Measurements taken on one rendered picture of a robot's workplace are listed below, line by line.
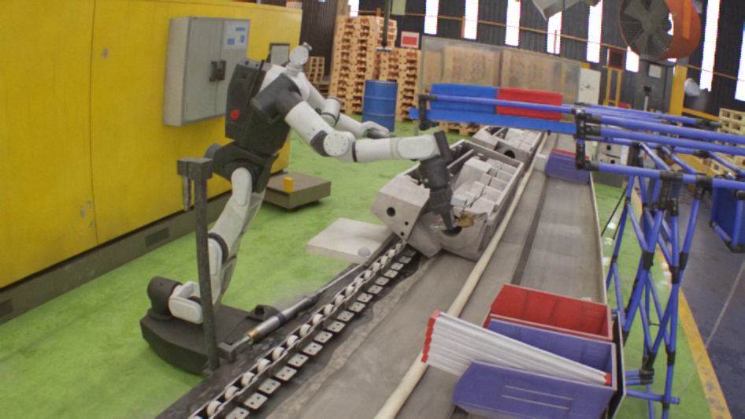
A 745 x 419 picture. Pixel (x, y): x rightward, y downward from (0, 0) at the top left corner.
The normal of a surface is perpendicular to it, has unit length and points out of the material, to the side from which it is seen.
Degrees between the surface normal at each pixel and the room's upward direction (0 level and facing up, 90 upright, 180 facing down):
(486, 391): 92
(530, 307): 88
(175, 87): 90
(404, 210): 90
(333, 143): 81
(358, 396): 0
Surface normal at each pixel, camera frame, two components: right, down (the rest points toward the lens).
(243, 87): 0.11, 0.43
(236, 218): -0.48, 0.54
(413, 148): -0.18, 0.21
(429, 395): 0.08, -0.94
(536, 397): -0.40, 0.29
